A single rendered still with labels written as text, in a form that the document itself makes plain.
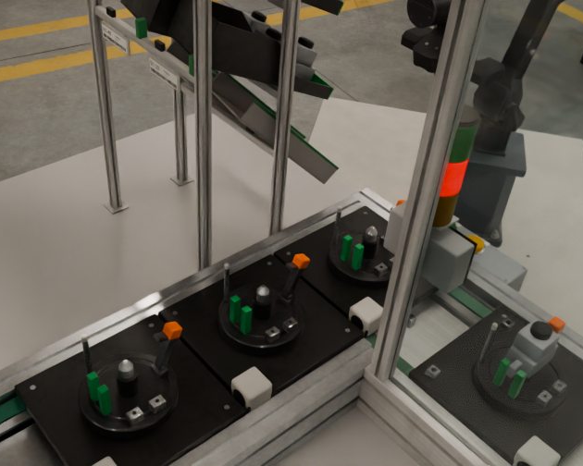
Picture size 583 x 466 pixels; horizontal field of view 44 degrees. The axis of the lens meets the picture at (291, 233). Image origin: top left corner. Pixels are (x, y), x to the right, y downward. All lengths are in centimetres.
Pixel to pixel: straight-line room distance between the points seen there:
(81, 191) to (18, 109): 208
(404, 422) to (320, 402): 13
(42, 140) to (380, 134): 194
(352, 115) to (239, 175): 42
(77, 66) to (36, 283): 270
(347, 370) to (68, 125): 259
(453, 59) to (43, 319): 88
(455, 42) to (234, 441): 61
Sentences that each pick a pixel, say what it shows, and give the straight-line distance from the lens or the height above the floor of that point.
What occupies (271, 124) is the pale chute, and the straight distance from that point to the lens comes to 129.
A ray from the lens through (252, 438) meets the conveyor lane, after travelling 105.
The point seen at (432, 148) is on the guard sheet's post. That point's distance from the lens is 85.
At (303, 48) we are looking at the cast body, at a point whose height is 127.
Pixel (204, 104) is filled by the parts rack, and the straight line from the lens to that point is 111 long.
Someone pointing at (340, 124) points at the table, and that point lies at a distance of 190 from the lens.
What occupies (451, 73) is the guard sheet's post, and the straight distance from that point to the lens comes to 81.
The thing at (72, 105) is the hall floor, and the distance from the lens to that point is 368.
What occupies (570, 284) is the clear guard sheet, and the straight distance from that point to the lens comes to 83.
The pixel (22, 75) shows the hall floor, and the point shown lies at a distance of 399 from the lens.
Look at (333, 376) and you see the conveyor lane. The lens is 113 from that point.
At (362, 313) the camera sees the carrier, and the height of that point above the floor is 99.
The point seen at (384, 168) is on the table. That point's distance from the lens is 175.
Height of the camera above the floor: 183
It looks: 40 degrees down
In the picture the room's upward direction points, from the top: 5 degrees clockwise
